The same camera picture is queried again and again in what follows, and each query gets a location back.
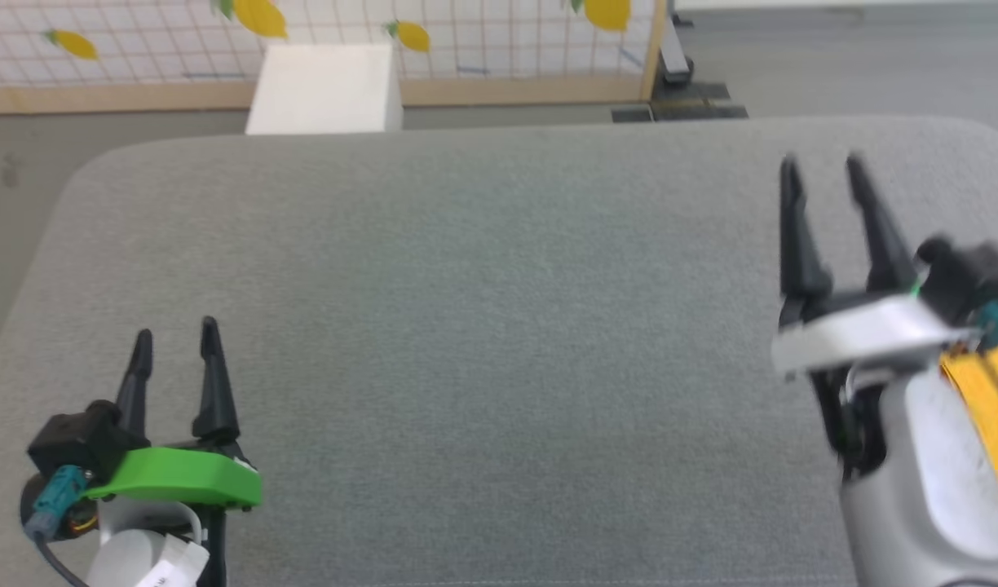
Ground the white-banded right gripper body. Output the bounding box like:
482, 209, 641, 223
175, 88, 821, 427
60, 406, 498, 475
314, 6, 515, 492
770, 277, 983, 480

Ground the grey stand leg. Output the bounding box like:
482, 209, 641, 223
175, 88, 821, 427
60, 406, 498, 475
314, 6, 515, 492
658, 12, 697, 86

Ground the white box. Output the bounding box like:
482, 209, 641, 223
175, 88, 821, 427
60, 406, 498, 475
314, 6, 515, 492
245, 42, 404, 135

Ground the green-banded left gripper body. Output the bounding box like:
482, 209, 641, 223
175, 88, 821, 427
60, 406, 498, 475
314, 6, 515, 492
82, 444, 263, 587

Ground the left arm teal-plug cable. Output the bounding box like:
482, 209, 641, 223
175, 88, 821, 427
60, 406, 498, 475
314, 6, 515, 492
22, 465, 92, 587

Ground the yellow black-striped tape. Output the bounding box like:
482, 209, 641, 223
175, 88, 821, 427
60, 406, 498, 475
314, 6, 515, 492
939, 345, 998, 510

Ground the black floor plate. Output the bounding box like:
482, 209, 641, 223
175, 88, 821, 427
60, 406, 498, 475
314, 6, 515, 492
612, 82, 749, 123

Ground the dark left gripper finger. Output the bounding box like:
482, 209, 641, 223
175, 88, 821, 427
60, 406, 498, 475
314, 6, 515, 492
114, 328, 154, 441
192, 316, 241, 445

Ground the wood-framed grid screen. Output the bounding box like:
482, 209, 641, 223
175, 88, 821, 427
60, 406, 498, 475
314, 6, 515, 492
0, 0, 669, 115

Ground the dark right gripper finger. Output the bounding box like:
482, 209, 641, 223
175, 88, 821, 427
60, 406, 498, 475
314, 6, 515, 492
778, 155, 834, 301
846, 152, 920, 294

